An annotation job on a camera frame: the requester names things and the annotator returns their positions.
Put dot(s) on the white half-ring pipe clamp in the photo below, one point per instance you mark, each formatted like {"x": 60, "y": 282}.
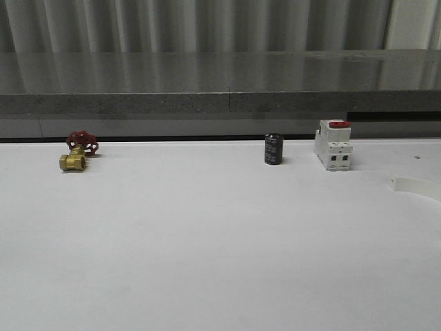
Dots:
{"x": 416, "y": 186}

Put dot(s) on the black cylindrical capacitor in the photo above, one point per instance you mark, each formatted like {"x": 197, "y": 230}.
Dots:
{"x": 273, "y": 149}

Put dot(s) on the brass valve red handwheel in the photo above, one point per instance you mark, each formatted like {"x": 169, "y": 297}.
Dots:
{"x": 81, "y": 145}

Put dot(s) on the grey stone counter ledge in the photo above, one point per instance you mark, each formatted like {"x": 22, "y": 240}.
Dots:
{"x": 297, "y": 85}

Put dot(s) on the white circuit breaker red switch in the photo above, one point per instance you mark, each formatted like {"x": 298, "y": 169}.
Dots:
{"x": 332, "y": 144}

